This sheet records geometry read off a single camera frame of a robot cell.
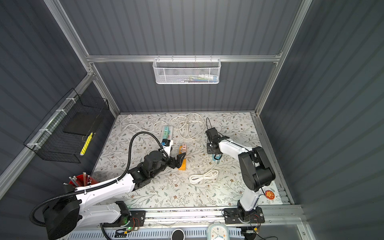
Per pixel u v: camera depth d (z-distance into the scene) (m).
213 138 0.75
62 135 0.71
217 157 0.80
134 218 0.73
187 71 1.24
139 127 1.09
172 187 0.84
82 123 0.77
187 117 1.17
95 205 0.47
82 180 0.74
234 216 0.74
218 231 0.68
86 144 0.69
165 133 0.99
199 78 0.92
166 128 1.02
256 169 0.48
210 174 0.86
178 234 0.66
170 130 1.06
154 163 0.59
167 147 0.68
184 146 0.92
